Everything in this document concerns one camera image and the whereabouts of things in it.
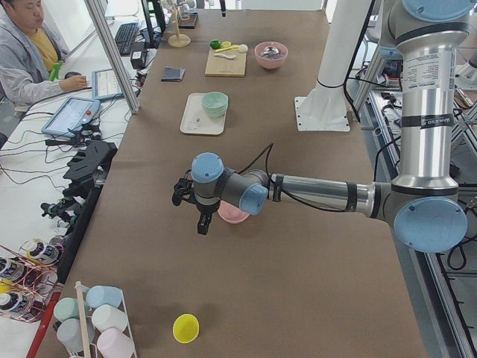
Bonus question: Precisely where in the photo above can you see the green lime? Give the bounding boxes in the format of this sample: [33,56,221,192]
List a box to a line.
[209,40,221,50]

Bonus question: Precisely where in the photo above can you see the white ceramic spoon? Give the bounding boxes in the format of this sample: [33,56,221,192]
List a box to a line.
[213,53,237,60]

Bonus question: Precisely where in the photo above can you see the white cup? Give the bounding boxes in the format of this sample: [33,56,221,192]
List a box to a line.
[92,304,128,332]

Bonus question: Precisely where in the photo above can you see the wooden cutting board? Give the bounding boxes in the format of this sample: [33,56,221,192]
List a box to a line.
[204,49,247,78]

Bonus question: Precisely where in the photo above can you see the stacked green bowls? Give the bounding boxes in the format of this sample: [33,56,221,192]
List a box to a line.
[201,92,229,118]

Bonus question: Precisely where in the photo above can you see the large pink bowl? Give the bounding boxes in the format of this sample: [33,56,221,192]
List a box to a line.
[254,41,288,69]

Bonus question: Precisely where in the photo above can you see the aluminium frame post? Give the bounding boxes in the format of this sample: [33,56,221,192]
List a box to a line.
[84,0,140,114]

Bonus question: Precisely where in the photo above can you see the small pink bowl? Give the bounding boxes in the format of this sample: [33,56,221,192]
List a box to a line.
[218,201,250,224]

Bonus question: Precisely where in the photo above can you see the metal scoop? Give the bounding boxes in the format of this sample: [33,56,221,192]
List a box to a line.
[260,45,285,60]

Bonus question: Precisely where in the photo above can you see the white rectangular tray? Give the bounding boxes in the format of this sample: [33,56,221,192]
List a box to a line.
[180,92,226,136]

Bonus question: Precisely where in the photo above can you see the blue cup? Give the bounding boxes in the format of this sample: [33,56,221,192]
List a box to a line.
[86,286,122,309]

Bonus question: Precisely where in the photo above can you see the person in grey jacket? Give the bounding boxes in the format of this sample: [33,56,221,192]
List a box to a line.
[1,1,87,107]

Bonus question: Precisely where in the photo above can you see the black tool stand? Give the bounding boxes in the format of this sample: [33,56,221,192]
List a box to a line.
[63,140,118,198]

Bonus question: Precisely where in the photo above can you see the wooden cup rack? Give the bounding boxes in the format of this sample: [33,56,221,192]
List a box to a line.
[75,281,138,357]

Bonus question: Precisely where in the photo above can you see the pink cup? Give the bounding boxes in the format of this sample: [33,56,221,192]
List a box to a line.
[97,327,134,358]

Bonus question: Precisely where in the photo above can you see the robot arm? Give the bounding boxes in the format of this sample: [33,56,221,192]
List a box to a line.
[172,1,475,253]

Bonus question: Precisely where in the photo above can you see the black keyboard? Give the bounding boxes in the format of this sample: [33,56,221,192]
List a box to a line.
[114,22,139,57]

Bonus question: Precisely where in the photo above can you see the green cup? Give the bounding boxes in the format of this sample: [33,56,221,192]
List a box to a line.
[53,298,80,322]

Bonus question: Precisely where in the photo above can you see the blue teach pendant tablet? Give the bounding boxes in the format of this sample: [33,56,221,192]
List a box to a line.
[41,97,101,137]

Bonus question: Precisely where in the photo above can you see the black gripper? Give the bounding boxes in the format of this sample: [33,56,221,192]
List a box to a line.
[171,178,220,234]

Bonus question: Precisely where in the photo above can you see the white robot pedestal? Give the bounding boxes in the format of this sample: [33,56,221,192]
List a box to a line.
[294,0,374,132]

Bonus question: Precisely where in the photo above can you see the wooden mug tree stand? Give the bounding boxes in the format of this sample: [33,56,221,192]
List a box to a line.
[168,1,191,48]

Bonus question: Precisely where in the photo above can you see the copper wire bottle rack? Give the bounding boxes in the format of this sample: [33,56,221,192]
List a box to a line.
[1,239,64,323]

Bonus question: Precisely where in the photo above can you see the grey folded cloth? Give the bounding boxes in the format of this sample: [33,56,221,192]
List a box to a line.
[161,66,186,82]

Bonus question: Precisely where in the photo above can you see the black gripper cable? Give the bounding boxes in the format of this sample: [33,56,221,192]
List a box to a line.
[238,141,351,212]

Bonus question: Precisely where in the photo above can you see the grey cup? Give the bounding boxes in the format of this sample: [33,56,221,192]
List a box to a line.
[57,318,83,352]

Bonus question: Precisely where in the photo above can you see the yellow plastic spoon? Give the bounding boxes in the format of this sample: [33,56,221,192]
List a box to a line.
[215,45,239,53]

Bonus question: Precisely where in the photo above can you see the black power adapter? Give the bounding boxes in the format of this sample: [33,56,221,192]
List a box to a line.
[130,42,148,69]

